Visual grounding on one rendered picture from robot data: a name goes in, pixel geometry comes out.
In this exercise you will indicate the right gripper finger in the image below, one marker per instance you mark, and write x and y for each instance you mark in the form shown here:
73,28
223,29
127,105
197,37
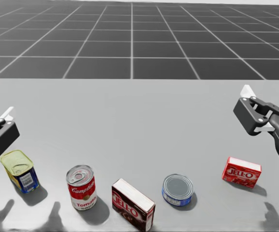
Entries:
248,116

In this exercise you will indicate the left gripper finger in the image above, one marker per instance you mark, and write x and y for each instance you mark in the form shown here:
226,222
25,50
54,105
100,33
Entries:
4,137

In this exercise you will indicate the red and white can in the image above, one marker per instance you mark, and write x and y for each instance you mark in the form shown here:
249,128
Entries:
82,188

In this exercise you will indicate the blue flat can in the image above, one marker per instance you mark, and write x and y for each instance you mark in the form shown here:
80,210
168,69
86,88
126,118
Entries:
177,188

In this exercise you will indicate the dark red and white carton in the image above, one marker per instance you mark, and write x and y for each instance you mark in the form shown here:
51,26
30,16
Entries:
129,205

